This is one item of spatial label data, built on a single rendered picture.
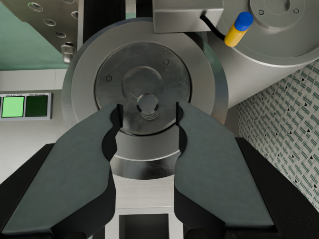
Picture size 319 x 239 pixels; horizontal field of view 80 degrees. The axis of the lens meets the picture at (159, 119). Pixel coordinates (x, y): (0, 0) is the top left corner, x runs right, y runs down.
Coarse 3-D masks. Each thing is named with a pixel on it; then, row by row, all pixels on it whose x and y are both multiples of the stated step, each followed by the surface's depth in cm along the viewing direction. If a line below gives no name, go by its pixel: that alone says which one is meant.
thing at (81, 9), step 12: (84, 0) 19; (96, 0) 23; (108, 0) 28; (84, 12) 19; (96, 12) 23; (108, 12) 28; (120, 12) 37; (84, 24) 19; (96, 24) 22; (108, 24) 28; (84, 36) 19
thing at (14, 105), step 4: (4, 100) 49; (8, 100) 49; (12, 100) 49; (16, 100) 49; (20, 100) 49; (4, 104) 49; (8, 104) 49; (12, 104) 49; (16, 104) 49; (20, 104) 49; (4, 108) 49; (8, 108) 49; (12, 108) 49; (16, 108) 49; (20, 108) 49; (4, 112) 48; (8, 112) 48; (12, 112) 48; (16, 112) 48; (20, 112) 48; (4, 116) 48; (8, 116) 48; (12, 116) 48
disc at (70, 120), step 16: (192, 32) 18; (80, 48) 18; (208, 48) 17; (64, 80) 17; (224, 80) 17; (64, 96) 17; (224, 96) 17; (64, 112) 17; (224, 112) 17; (112, 160) 16; (128, 160) 16; (160, 160) 16; (176, 160) 16; (128, 176) 16; (144, 176) 16; (160, 176) 16
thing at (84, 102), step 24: (144, 24) 16; (96, 48) 16; (168, 48) 16; (192, 48) 16; (96, 72) 15; (192, 72) 15; (72, 96) 15; (192, 96) 15; (120, 144) 15; (144, 144) 15; (168, 144) 15
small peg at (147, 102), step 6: (144, 96) 12; (150, 96) 12; (138, 102) 12; (144, 102) 12; (150, 102) 12; (156, 102) 12; (138, 108) 12; (144, 108) 12; (150, 108) 12; (156, 108) 12; (144, 114) 12; (150, 114) 12; (156, 114) 13
